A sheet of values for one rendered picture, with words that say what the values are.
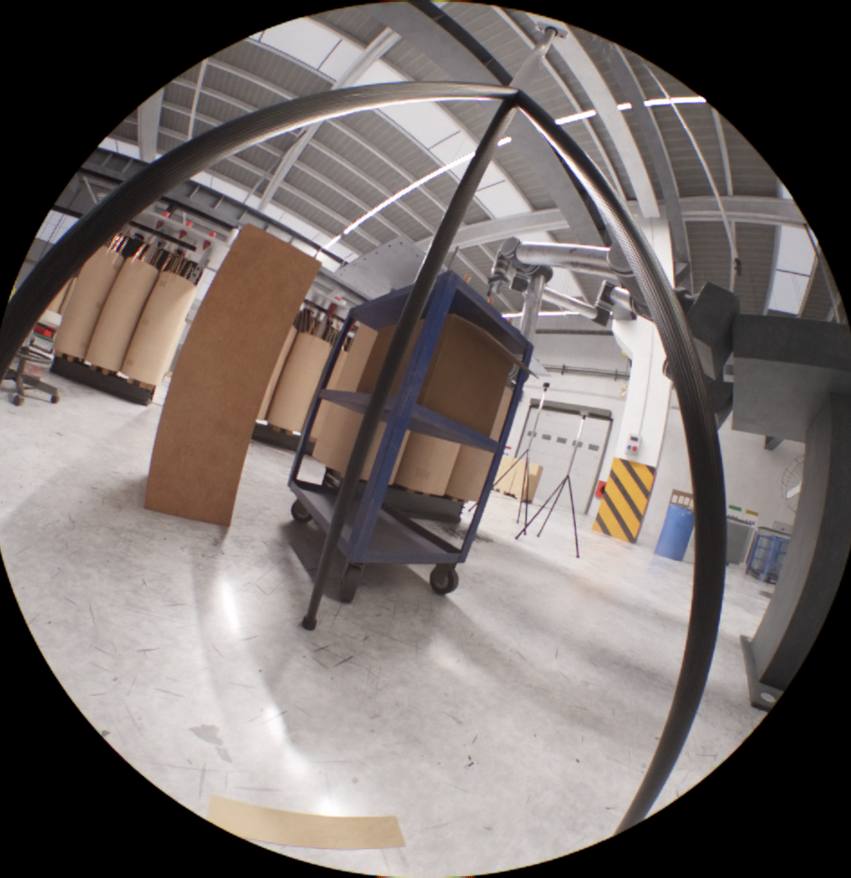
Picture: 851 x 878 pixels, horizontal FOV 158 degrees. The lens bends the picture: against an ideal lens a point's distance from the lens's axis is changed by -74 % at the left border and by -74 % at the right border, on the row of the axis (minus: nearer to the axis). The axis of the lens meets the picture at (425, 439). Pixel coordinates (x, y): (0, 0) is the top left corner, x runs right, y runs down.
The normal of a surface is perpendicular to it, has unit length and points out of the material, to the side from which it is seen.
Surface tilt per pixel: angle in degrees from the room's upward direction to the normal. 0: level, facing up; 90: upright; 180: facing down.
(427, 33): 180
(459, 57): 180
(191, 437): 90
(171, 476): 90
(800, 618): 90
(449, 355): 90
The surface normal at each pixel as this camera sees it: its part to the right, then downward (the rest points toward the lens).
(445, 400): 0.62, 0.18
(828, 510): -0.78, -0.29
